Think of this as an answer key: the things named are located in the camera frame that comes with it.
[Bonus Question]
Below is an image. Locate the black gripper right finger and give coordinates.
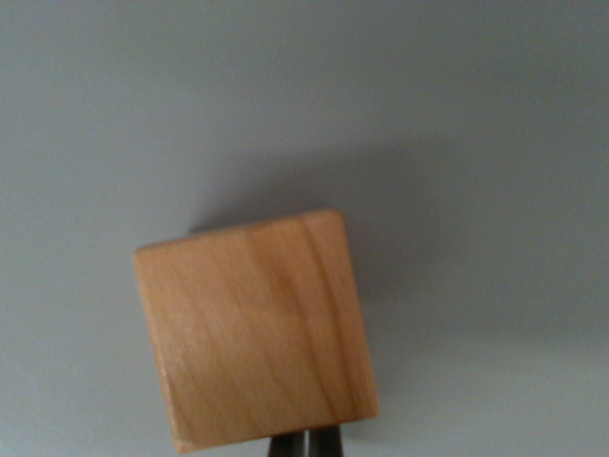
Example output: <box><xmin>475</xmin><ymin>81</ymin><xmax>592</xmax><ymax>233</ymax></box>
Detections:
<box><xmin>308</xmin><ymin>423</ymin><xmax>345</xmax><ymax>457</ymax></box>

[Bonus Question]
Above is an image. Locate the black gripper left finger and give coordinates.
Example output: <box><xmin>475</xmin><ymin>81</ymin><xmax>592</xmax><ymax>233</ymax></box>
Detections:
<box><xmin>267</xmin><ymin>429</ymin><xmax>306</xmax><ymax>457</ymax></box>

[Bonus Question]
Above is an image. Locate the wooden cube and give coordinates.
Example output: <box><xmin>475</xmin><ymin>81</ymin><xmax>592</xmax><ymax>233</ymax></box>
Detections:
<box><xmin>133</xmin><ymin>208</ymin><xmax>381</xmax><ymax>454</ymax></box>

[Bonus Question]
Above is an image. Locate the grey plastic bin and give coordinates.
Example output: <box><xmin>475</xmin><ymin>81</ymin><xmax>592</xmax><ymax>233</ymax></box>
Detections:
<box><xmin>0</xmin><ymin>0</ymin><xmax>609</xmax><ymax>457</ymax></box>

